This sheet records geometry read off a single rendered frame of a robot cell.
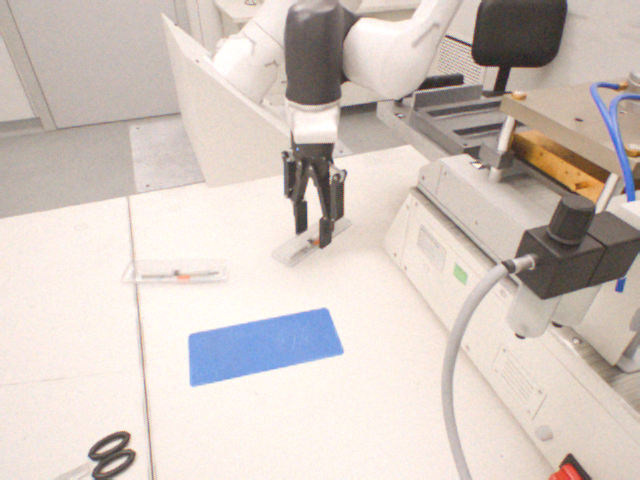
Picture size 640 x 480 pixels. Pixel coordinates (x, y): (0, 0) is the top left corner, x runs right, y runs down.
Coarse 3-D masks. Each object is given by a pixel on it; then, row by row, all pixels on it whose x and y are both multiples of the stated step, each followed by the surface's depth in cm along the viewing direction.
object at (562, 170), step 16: (528, 144) 54; (544, 144) 53; (560, 144) 53; (528, 160) 55; (544, 160) 52; (560, 160) 50; (576, 160) 50; (544, 176) 53; (560, 176) 51; (576, 176) 49; (592, 176) 47; (608, 176) 47; (560, 192) 51; (576, 192) 49; (592, 192) 47; (624, 192) 44
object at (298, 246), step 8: (336, 224) 89; (344, 224) 89; (304, 232) 87; (312, 232) 87; (288, 240) 85; (296, 240) 85; (304, 240) 85; (312, 240) 85; (280, 248) 83; (288, 248) 83; (296, 248) 83; (304, 248) 83; (312, 248) 83; (280, 256) 81; (288, 256) 81; (296, 256) 81
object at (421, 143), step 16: (416, 96) 81; (432, 96) 83; (448, 96) 84; (464, 96) 85; (480, 96) 86; (384, 112) 86; (400, 112) 84; (400, 128) 82; (416, 128) 78; (416, 144) 77; (432, 144) 73; (432, 160) 74; (480, 160) 69
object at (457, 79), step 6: (426, 78) 88; (432, 78) 88; (438, 78) 88; (444, 78) 88; (450, 78) 89; (456, 78) 89; (462, 78) 90; (426, 84) 88; (432, 84) 88; (438, 84) 89; (444, 84) 89; (450, 84) 89; (456, 84) 90; (462, 84) 90; (420, 90) 88
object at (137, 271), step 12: (132, 264) 79; (144, 264) 79; (156, 264) 79; (168, 264) 79; (180, 264) 79; (192, 264) 79; (204, 264) 79; (216, 264) 79; (228, 264) 79; (132, 276) 77; (144, 276) 77; (156, 276) 77; (168, 276) 77; (180, 276) 77; (192, 276) 77; (204, 276) 77; (216, 276) 77
